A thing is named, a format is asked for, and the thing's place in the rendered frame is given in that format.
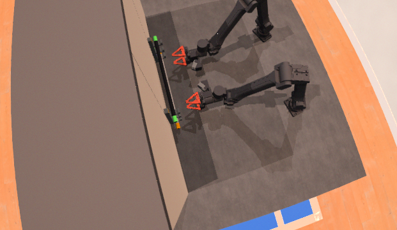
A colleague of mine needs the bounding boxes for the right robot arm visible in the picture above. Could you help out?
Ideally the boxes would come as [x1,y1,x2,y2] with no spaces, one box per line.
[189,0,274,71]

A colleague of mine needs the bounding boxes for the black metal bar with green ends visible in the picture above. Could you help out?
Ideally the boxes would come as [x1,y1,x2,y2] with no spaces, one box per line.
[153,36,178,123]

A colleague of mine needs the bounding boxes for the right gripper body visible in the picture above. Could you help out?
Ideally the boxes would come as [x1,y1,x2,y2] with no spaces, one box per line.
[183,45,198,65]

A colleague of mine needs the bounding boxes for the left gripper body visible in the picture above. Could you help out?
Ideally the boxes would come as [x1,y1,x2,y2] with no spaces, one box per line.
[198,91,214,109]

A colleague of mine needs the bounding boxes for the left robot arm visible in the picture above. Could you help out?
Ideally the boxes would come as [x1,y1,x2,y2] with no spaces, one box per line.
[198,61,310,117]

